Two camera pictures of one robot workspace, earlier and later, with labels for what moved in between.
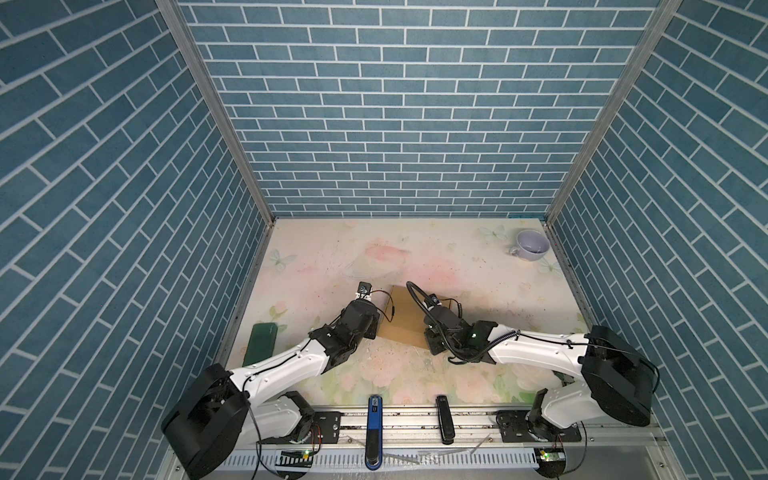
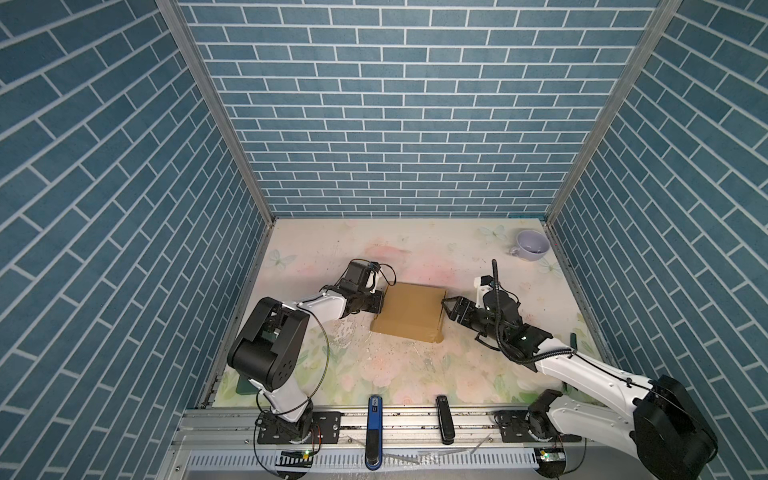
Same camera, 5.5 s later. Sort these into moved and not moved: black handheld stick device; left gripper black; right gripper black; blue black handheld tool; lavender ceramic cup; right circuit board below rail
Moved: left gripper black; right gripper black
Not moved: blue black handheld tool; black handheld stick device; lavender ceramic cup; right circuit board below rail
